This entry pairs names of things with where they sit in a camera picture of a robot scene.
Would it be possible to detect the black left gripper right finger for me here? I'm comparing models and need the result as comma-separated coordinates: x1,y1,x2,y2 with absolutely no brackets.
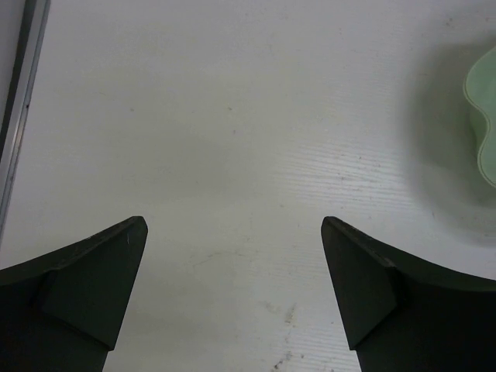
321,217,495,371

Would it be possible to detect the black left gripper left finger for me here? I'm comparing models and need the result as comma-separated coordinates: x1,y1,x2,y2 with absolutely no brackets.
1,216,148,371

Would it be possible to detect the light green wavy fruit bowl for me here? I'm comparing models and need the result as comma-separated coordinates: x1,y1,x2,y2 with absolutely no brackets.
463,48,495,188

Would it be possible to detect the metal table edge rail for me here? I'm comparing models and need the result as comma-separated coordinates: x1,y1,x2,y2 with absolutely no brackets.
1,1,51,229

